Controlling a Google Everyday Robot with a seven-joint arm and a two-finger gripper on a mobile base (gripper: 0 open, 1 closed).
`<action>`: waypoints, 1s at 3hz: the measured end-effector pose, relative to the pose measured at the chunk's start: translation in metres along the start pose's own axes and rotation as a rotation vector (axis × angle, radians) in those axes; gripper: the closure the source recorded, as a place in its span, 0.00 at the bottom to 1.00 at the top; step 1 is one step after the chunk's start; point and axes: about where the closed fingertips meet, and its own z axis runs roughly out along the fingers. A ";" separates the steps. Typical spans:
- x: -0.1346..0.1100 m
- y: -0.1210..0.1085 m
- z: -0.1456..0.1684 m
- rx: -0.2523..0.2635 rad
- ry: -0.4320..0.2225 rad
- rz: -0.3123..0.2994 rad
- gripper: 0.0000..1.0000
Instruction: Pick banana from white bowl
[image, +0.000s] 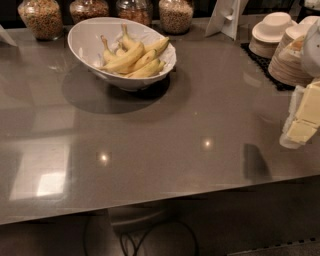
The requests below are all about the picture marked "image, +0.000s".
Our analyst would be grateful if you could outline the white yellow gripper body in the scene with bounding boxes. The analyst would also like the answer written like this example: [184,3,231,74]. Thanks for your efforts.
[279,80,320,149]

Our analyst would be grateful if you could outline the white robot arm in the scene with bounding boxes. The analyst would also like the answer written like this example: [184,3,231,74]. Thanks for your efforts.
[279,19,320,149]

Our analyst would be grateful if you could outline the lower right yellow banana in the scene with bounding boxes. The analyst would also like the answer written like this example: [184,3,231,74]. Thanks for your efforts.
[126,59,165,78]

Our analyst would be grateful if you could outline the middle yellow banana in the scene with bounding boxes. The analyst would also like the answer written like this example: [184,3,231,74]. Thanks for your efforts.
[118,49,157,74]

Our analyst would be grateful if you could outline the white oval bowl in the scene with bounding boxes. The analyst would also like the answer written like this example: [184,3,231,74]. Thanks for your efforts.
[68,17,176,91]

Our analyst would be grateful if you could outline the upper right yellow banana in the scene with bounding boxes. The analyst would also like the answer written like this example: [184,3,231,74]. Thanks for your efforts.
[121,24,169,56]

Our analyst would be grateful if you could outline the long front yellow banana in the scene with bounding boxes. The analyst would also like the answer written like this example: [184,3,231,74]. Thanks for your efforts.
[100,42,144,72]

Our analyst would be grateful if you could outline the left small yellow banana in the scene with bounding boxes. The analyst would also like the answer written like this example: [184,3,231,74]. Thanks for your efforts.
[101,36,117,63]

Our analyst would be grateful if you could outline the front stack paper plates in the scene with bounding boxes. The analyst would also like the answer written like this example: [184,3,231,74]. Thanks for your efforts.
[268,16,319,87]

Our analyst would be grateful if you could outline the black rubber mat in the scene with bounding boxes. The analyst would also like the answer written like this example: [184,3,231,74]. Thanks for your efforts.
[241,43,295,91]

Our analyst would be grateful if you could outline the back stack paper bowls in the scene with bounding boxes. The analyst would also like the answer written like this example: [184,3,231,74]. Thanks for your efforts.
[249,12,296,59]

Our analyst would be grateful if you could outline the white folded paper sign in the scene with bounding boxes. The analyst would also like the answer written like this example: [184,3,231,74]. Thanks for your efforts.
[205,0,249,40]

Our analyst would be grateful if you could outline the glass cereal jar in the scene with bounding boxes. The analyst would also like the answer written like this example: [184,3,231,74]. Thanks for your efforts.
[159,0,194,34]
[116,0,153,26]
[69,0,109,24]
[18,0,63,41]

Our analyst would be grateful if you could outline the leftmost glass cereal jar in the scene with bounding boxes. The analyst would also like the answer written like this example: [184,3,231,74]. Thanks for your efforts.
[18,0,63,41]

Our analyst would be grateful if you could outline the black floor cable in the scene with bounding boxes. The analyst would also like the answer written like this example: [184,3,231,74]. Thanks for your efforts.
[82,213,200,256]

